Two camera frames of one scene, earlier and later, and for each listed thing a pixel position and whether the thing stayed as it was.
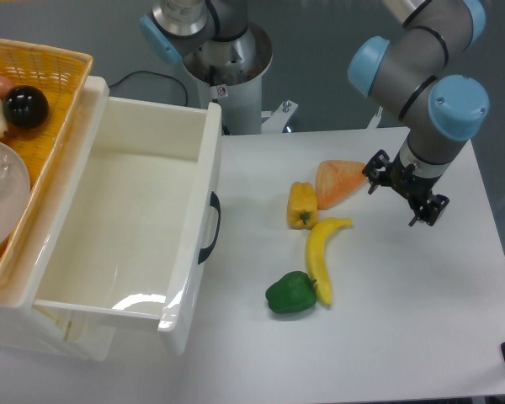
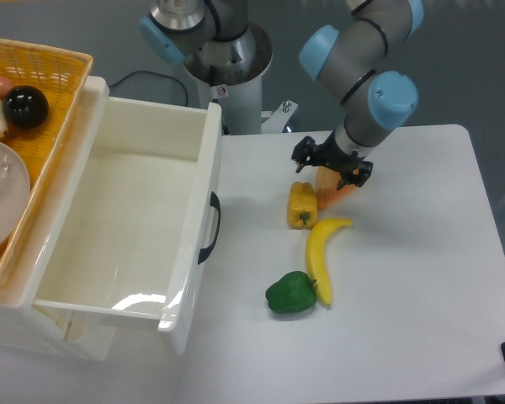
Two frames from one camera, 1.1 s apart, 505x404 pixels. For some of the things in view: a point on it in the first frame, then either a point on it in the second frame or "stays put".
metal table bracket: x=278 y=119 stays put
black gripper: x=417 y=187 to x=330 y=155
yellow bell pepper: x=302 y=205 stays put
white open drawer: x=135 y=239 stays put
